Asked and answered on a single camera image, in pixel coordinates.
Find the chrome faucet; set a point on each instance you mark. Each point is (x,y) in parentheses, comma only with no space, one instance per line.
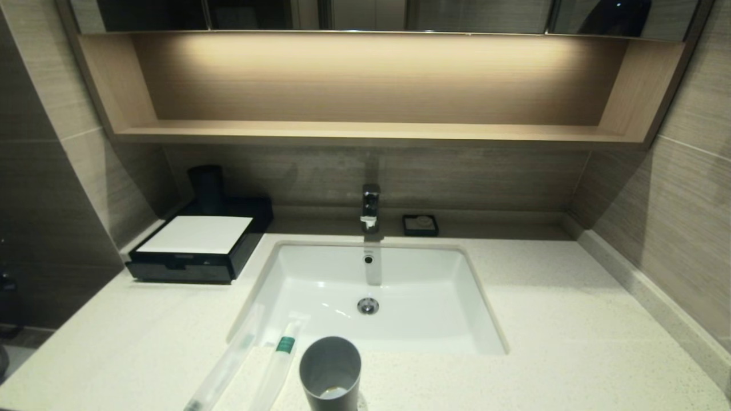
(370,205)

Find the white sink basin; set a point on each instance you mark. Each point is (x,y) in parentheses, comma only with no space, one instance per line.
(320,285)

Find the small round soap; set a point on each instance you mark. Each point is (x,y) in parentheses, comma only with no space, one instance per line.
(423,221)

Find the grey plastic cup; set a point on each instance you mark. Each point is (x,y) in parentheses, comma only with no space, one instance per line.
(314,382)

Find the chrome sink drain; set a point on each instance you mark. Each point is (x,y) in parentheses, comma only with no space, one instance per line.
(368,306)

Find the black box with white lid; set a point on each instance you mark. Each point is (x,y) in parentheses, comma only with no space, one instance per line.
(194,234)

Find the black soap dish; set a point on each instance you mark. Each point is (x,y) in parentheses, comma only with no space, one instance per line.
(408,231)

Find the black cup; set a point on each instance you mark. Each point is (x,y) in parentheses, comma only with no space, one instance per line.
(205,188)

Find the long translucent toothbrush packet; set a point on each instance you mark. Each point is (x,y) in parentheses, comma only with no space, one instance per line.
(228,359)

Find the mirror cabinet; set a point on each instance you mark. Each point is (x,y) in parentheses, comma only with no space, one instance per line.
(485,14)

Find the translucent packet with green band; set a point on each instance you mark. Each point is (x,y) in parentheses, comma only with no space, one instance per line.
(284,344)

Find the light wooden wall shelf niche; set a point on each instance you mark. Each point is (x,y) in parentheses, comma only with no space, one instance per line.
(371,132)

